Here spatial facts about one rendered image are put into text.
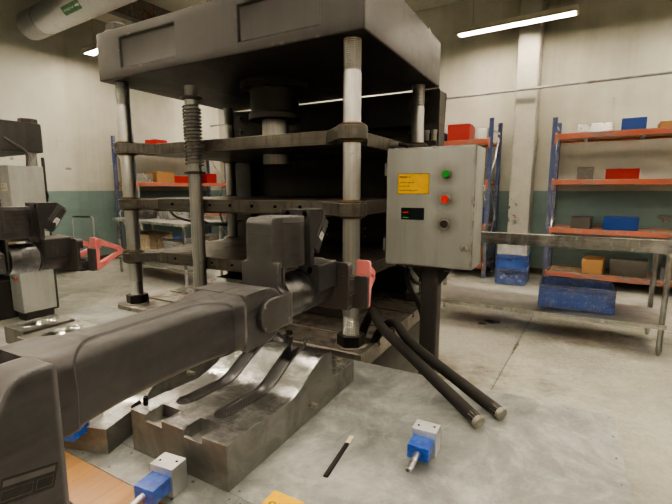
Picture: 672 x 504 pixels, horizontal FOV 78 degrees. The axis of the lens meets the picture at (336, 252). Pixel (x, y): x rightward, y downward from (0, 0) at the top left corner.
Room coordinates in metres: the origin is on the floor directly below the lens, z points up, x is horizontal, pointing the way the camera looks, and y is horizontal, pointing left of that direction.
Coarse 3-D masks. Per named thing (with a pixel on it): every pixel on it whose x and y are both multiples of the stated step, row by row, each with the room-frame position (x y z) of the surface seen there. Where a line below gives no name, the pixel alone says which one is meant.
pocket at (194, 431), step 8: (192, 424) 0.74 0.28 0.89; (200, 424) 0.76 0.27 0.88; (208, 424) 0.75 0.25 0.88; (216, 424) 0.74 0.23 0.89; (184, 432) 0.72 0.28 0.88; (192, 432) 0.74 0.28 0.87; (200, 432) 0.75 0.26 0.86; (208, 432) 0.75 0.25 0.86; (192, 440) 0.71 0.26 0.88; (200, 440) 0.73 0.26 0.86
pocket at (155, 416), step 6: (156, 408) 0.80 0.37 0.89; (162, 408) 0.81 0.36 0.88; (168, 408) 0.80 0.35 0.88; (174, 408) 0.80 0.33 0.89; (150, 414) 0.78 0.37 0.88; (156, 414) 0.80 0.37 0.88; (162, 414) 0.81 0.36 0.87; (168, 414) 0.80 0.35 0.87; (150, 420) 0.78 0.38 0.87; (156, 420) 0.79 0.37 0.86
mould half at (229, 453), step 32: (320, 352) 0.98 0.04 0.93; (192, 384) 0.91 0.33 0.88; (256, 384) 0.91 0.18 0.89; (288, 384) 0.89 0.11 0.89; (320, 384) 0.95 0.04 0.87; (192, 416) 0.76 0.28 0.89; (256, 416) 0.77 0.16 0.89; (288, 416) 0.83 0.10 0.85; (160, 448) 0.75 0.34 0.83; (192, 448) 0.71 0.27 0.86; (224, 448) 0.67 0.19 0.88; (256, 448) 0.74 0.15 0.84; (224, 480) 0.67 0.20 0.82
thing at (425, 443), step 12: (420, 420) 0.81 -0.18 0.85; (420, 432) 0.78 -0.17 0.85; (432, 432) 0.77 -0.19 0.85; (408, 444) 0.75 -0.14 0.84; (420, 444) 0.75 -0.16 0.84; (432, 444) 0.75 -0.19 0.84; (408, 456) 0.75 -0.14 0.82; (420, 456) 0.74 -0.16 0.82; (432, 456) 0.76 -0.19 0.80; (408, 468) 0.70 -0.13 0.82
